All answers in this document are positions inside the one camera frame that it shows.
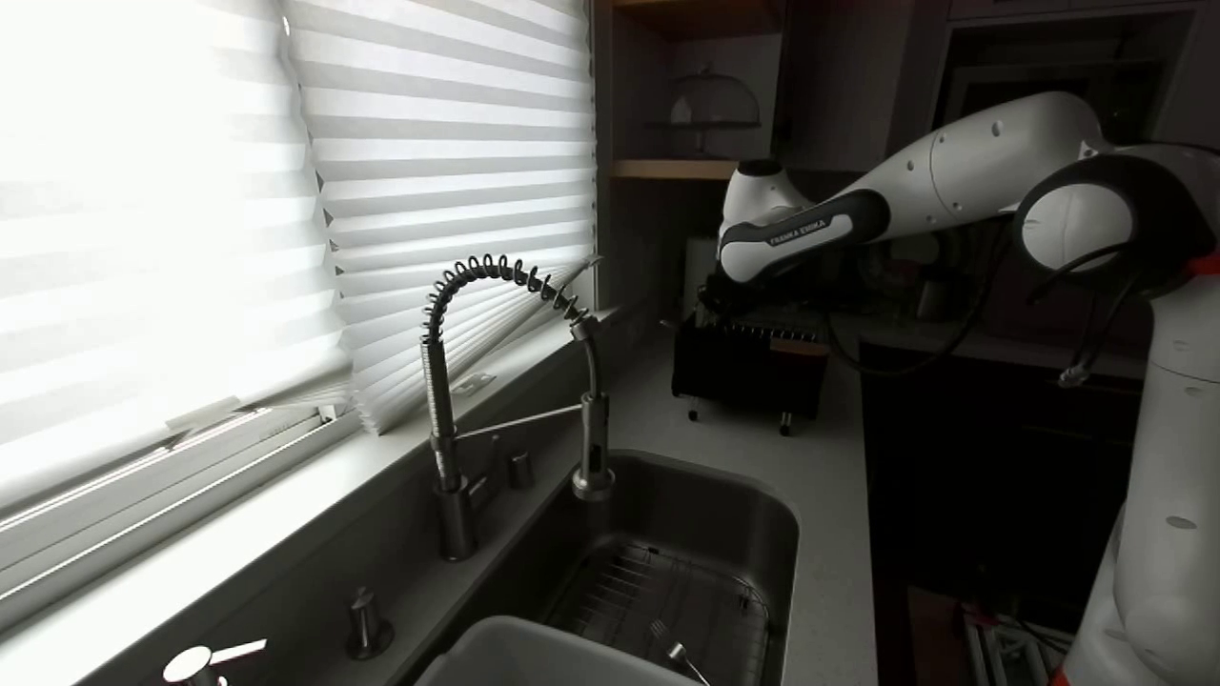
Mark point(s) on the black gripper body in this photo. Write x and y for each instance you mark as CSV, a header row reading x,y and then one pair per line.
x,y
742,299

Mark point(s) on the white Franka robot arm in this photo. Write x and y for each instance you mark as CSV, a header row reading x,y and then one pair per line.
x,y
966,166

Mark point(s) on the gray cylindrical canister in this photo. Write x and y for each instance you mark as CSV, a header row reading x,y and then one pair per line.
x,y
694,271

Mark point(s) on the stainless steel sink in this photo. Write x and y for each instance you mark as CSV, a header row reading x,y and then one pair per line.
x,y
748,536

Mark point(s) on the spring neck kitchen faucet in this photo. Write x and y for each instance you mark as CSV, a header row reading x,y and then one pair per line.
x,y
440,419

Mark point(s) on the white pleated window blind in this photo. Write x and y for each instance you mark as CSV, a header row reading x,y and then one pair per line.
x,y
443,153
155,228

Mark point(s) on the dark microwave oven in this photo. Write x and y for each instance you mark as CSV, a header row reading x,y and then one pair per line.
x,y
1004,57

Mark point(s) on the small thin metal utensil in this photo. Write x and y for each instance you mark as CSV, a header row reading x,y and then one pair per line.
x,y
688,660

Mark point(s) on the white plastic wash basin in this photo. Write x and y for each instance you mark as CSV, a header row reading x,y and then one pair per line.
x,y
537,653

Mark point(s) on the small soap dispenser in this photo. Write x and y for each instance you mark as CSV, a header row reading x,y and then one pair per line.
x,y
368,626

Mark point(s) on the wooden wall shelf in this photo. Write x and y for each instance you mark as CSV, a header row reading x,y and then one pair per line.
x,y
671,170

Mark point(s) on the white window frame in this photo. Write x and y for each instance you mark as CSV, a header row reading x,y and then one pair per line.
x,y
129,536

